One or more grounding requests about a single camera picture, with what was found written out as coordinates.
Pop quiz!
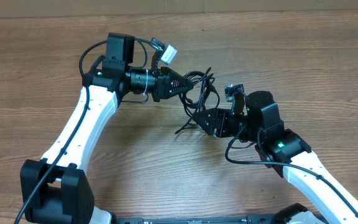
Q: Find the black usb cable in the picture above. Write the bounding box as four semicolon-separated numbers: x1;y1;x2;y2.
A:
174;116;203;135
178;67;221;118

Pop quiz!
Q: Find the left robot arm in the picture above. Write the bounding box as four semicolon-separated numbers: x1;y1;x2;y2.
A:
17;33;193;223

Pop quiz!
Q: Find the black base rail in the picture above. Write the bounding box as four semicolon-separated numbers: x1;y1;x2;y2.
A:
113;202;329;224

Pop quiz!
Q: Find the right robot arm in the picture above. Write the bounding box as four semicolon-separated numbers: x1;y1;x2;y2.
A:
192;91;358;223

